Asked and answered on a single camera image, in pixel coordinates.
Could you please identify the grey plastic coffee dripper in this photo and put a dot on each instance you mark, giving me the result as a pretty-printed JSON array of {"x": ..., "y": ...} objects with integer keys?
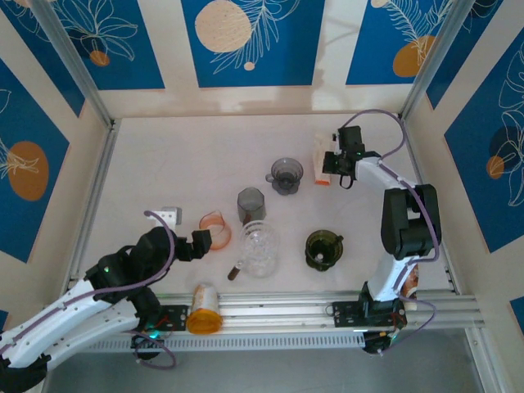
[{"x": 286, "y": 180}]

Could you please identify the orange plastic bottle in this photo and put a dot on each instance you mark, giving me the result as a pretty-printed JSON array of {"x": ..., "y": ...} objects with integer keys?
[{"x": 204, "y": 319}]

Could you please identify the brown coffee bag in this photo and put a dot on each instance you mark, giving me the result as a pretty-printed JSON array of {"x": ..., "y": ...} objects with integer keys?
[{"x": 411, "y": 282}]

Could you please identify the coffee filter packet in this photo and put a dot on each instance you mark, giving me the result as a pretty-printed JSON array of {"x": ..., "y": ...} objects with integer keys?
[{"x": 320, "y": 177}]

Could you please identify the aluminium frame rail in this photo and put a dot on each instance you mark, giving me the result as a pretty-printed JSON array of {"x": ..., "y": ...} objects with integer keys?
[
  {"x": 96, "y": 192},
  {"x": 415, "y": 161},
  {"x": 286, "y": 311}
]

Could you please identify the green plastic coffee dripper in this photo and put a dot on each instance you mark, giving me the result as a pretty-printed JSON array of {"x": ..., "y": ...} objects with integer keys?
[{"x": 323, "y": 254}]

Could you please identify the aluminium frame post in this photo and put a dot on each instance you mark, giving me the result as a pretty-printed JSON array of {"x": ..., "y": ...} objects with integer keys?
[
  {"x": 479, "y": 364},
  {"x": 434, "y": 53},
  {"x": 73, "y": 61}
]

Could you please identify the clear glass coffee server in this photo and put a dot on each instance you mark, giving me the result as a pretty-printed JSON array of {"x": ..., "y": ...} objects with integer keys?
[{"x": 262, "y": 272}]

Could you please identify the blue floral wall panel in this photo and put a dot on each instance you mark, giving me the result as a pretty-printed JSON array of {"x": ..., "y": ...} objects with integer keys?
[
  {"x": 483, "y": 45},
  {"x": 123, "y": 61},
  {"x": 41, "y": 65},
  {"x": 278, "y": 49},
  {"x": 24, "y": 221},
  {"x": 479, "y": 184},
  {"x": 376, "y": 41}
]

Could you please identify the orange transparent coffee server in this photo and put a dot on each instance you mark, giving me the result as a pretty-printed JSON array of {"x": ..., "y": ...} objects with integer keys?
[{"x": 219, "y": 237}]

